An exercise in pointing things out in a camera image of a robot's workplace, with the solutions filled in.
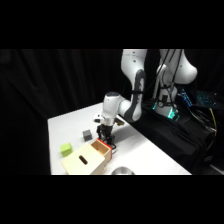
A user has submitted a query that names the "yellow cable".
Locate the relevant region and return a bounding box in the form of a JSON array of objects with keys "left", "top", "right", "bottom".
[{"left": 208, "top": 109, "right": 218, "bottom": 138}]

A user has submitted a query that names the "light wooden slotted box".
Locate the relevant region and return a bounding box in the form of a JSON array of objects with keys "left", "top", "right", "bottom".
[{"left": 60, "top": 143, "right": 112, "bottom": 176}]

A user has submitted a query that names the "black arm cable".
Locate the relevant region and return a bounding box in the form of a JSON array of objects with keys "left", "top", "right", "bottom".
[{"left": 156, "top": 49, "right": 185, "bottom": 104}]

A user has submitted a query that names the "silver metal bowl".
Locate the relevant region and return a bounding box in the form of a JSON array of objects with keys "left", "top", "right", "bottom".
[{"left": 110, "top": 166, "right": 136, "bottom": 176}]

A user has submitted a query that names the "grey cube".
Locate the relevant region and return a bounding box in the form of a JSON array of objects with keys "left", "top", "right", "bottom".
[{"left": 82, "top": 129, "right": 94, "bottom": 141}]

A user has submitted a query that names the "blue glowing cable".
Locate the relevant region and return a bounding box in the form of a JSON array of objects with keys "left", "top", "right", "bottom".
[{"left": 177, "top": 88, "right": 194, "bottom": 108}]

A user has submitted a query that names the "wooden drawer with black handle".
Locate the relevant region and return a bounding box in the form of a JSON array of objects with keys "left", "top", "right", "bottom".
[{"left": 90, "top": 138, "right": 117, "bottom": 162}]

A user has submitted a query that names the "blue lit keyboard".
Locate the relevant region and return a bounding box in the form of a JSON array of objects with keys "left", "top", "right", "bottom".
[{"left": 195, "top": 90, "right": 220, "bottom": 108}]

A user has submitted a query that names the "green cube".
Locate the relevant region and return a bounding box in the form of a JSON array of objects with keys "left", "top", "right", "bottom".
[{"left": 59, "top": 142, "right": 74, "bottom": 158}]

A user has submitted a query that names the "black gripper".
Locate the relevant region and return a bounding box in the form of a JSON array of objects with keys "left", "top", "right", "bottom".
[{"left": 96, "top": 123, "right": 116, "bottom": 146}]

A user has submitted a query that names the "green base light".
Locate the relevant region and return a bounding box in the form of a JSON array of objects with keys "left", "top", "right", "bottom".
[{"left": 151, "top": 101, "right": 181, "bottom": 122}]

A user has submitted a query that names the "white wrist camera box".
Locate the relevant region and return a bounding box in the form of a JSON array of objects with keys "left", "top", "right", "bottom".
[{"left": 92, "top": 113, "right": 105, "bottom": 124}]

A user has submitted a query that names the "tan wrist mount piece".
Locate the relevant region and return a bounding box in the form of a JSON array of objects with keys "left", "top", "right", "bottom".
[{"left": 114, "top": 119, "right": 126, "bottom": 128}]

